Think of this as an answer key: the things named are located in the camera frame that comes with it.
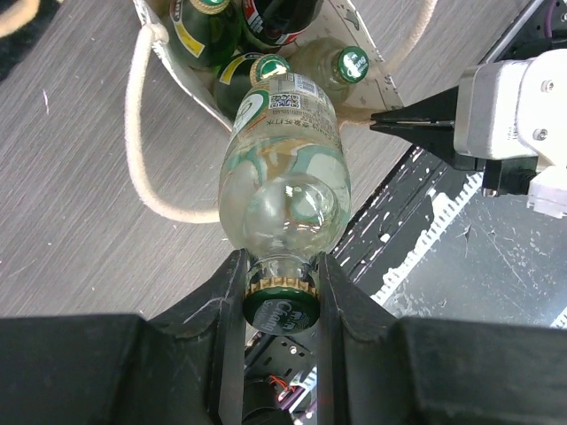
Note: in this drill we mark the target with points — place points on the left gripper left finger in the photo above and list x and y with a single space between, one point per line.
185 366

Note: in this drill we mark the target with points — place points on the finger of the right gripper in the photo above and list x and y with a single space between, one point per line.
427 124

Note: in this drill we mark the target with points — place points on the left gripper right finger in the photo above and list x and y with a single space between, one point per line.
374 368

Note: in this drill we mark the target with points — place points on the clear glass bottle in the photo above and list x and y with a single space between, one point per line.
285 197
333 65

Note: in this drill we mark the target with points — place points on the cola glass bottle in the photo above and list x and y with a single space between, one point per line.
268 25

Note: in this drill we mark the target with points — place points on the green bottle yellow label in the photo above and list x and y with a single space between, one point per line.
236 78

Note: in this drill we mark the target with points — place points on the green bottle front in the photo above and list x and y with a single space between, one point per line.
203 34

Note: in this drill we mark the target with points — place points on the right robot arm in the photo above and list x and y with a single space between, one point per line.
512 111

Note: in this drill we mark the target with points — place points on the black floral blanket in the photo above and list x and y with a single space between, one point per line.
23 23

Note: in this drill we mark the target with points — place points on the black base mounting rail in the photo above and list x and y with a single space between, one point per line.
428 245

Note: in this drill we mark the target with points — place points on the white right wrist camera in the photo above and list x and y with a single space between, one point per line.
547 193

